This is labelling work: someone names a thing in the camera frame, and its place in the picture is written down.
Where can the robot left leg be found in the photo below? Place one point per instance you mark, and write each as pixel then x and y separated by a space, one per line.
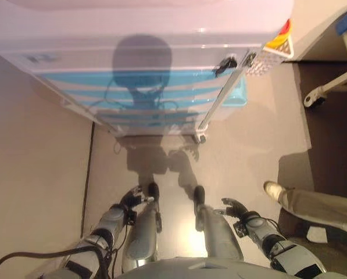
pixel 142 232

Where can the red item in basket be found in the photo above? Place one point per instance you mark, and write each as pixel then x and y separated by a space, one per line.
pixel 286 29

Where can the robot right silver arm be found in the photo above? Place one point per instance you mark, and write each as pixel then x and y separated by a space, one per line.
pixel 266 232

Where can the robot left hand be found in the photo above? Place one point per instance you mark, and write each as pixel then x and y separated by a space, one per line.
pixel 132 199

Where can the cabinet caster wheel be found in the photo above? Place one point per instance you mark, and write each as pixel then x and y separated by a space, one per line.
pixel 201 139

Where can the person's leg grey trousers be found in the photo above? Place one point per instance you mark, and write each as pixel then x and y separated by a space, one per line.
pixel 321 207

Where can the robot right leg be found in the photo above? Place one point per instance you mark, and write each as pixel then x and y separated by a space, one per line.
pixel 216 232

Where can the white plastic drawer cabinet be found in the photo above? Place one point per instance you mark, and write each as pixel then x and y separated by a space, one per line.
pixel 138 35

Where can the robot left silver arm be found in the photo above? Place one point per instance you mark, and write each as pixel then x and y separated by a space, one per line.
pixel 109 221

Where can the small black object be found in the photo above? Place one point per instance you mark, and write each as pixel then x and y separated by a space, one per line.
pixel 225 64

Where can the robot leg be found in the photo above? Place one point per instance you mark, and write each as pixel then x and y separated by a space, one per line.
pixel 216 232
pixel 142 232

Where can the person's white shoe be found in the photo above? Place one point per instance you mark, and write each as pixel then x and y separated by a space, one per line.
pixel 273 189

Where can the perforated metal basket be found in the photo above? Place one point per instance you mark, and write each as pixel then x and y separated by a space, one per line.
pixel 260 65

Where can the white paper sheet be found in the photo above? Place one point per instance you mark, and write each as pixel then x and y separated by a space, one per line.
pixel 317 234

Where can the white lattice basket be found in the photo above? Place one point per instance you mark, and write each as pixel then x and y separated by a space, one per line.
pixel 288 48

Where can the yellow item in basket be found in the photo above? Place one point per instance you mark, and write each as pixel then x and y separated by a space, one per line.
pixel 276 42

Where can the white furniture leg with caster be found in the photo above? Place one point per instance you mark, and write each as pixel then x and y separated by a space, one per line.
pixel 330 87

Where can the light blue plastic bin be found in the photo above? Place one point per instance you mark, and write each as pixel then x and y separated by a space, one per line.
pixel 237 96

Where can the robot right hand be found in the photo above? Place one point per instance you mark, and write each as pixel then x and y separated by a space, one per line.
pixel 237 207

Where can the robot grey torso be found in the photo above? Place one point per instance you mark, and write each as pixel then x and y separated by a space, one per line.
pixel 196 268

